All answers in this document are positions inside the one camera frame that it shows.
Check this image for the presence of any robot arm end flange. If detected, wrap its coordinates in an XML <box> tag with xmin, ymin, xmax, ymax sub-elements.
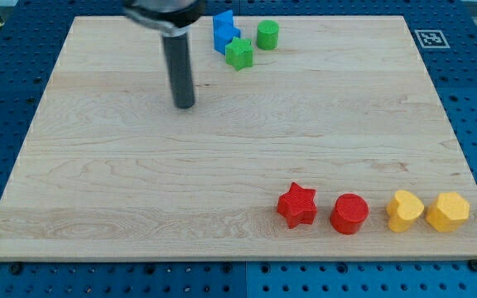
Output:
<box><xmin>122</xmin><ymin>0</ymin><xmax>206</xmax><ymax>37</ymax></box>

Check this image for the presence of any blue block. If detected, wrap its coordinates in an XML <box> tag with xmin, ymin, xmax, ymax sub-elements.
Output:
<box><xmin>213</xmin><ymin>24</ymin><xmax>241</xmax><ymax>55</ymax></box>
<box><xmin>213</xmin><ymin>10</ymin><xmax>234</xmax><ymax>29</ymax></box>

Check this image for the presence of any red cylinder block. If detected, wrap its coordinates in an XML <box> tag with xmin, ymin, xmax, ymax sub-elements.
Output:
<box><xmin>330</xmin><ymin>193</ymin><xmax>369</xmax><ymax>235</ymax></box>

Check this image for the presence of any white fiducial marker tag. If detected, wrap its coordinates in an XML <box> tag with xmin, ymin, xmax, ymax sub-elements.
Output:
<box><xmin>415</xmin><ymin>29</ymin><xmax>450</xmax><ymax>49</ymax></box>

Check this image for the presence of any wooden board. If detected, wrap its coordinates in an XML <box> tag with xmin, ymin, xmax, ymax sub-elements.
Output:
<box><xmin>0</xmin><ymin>16</ymin><xmax>477</xmax><ymax>262</ymax></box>

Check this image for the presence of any green cylinder block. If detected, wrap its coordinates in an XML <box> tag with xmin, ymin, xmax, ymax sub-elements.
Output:
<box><xmin>256</xmin><ymin>20</ymin><xmax>279</xmax><ymax>50</ymax></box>

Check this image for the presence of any black cylindrical pointer rod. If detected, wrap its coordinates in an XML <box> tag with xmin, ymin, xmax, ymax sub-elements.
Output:
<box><xmin>161</xmin><ymin>32</ymin><xmax>195</xmax><ymax>109</ymax></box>

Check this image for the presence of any blue block rear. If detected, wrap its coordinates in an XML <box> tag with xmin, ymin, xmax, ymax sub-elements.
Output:
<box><xmin>213</xmin><ymin>10</ymin><xmax>234</xmax><ymax>29</ymax></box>

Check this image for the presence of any yellow hexagon block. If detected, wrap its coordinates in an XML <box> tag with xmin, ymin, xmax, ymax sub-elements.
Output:
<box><xmin>425</xmin><ymin>192</ymin><xmax>470</xmax><ymax>233</ymax></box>

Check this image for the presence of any yellow heart block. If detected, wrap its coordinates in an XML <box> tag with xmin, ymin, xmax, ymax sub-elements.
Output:
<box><xmin>386</xmin><ymin>190</ymin><xmax>425</xmax><ymax>233</ymax></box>

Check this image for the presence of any red star block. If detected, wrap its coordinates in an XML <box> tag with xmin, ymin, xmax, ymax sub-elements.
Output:
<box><xmin>277</xmin><ymin>182</ymin><xmax>317</xmax><ymax>228</ymax></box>

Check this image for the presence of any green star block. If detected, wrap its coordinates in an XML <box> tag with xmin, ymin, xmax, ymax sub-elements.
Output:
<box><xmin>225</xmin><ymin>37</ymin><xmax>253</xmax><ymax>71</ymax></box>

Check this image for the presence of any blue block front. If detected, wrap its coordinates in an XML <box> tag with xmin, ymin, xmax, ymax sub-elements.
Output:
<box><xmin>213</xmin><ymin>24</ymin><xmax>241</xmax><ymax>55</ymax></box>

